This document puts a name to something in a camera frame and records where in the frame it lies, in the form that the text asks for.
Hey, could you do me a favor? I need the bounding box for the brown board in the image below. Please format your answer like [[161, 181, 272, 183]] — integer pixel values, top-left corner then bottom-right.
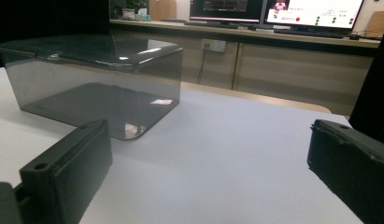
[[149, 0, 178, 22]]

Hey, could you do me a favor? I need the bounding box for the transparent grey box lid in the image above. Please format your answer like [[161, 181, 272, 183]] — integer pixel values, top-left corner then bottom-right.
[[0, 34, 184, 70]]

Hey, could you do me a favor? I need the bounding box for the bright-screen computer monitor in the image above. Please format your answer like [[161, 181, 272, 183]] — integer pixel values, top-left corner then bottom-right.
[[263, 0, 365, 31]]

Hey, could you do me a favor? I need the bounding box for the white container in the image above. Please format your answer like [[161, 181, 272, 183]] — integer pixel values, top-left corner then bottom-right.
[[121, 7, 136, 21]]

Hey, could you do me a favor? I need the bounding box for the dark-screen computer monitor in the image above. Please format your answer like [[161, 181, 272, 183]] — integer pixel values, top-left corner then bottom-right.
[[189, 0, 266, 24]]

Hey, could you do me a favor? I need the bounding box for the beige cabinet counter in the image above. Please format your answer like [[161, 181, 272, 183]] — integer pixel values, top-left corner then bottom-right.
[[109, 19, 382, 117]]

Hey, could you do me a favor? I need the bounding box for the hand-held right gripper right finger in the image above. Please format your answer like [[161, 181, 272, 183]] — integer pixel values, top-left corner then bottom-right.
[[306, 119, 384, 224]]

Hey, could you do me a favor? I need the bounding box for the green plant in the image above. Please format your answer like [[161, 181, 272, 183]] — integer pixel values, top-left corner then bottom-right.
[[125, 0, 149, 12]]

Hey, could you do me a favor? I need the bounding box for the white wall socket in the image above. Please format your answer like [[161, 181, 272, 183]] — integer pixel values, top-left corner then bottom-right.
[[201, 38, 227, 53]]

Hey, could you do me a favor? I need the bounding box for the teal tissue box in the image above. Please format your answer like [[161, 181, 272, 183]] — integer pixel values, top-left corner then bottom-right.
[[135, 7, 152, 22]]

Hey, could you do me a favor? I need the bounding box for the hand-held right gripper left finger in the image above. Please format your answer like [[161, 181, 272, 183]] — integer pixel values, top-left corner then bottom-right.
[[19, 119, 114, 224]]

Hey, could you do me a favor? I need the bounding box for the black power cable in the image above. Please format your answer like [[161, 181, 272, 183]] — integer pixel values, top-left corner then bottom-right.
[[196, 45, 210, 85]]

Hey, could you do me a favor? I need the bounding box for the transparent grey storage box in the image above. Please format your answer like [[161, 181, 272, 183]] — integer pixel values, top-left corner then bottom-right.
[[0, 34, 184, 141]]

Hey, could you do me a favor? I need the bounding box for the black keyboard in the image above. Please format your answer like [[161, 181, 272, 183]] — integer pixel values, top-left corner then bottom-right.
[[273, 28, 346, 39], [183, 21, 241, 30]]

